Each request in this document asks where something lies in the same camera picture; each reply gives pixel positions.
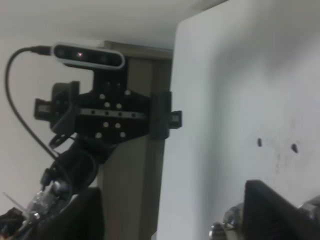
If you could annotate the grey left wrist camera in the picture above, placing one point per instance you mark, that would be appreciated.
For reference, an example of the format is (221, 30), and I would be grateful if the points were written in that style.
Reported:
(81, 56)

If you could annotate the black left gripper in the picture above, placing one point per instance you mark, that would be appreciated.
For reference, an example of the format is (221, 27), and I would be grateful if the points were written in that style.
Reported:
(110, 112)

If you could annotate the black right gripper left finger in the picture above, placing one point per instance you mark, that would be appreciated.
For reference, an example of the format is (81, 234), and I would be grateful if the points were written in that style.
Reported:
(82, 219)

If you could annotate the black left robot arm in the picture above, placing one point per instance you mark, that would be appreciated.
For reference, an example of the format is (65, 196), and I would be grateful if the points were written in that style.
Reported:
(71, 172)

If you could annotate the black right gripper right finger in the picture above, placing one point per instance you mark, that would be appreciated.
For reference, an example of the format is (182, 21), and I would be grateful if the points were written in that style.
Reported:
(268, 216)

